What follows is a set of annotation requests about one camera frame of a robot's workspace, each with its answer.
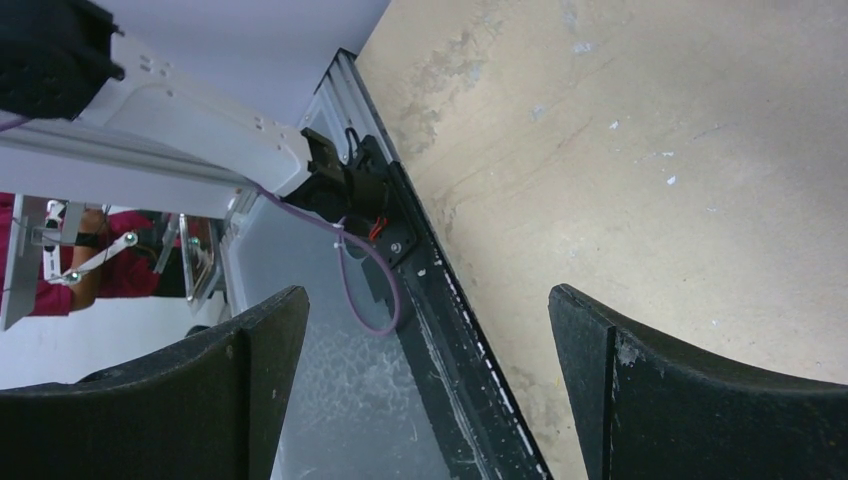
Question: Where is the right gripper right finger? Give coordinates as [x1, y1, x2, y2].
[548, 284, 847, 479]

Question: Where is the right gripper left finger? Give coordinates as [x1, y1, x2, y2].
[1, 286, 310, 479]

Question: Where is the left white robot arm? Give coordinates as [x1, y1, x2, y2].
[1, 1, 349, 218]

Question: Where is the person in red shirt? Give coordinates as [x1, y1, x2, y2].
[1, 193, 204, 329]

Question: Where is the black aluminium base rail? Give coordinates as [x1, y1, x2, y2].
[316, 51, 548, 479]

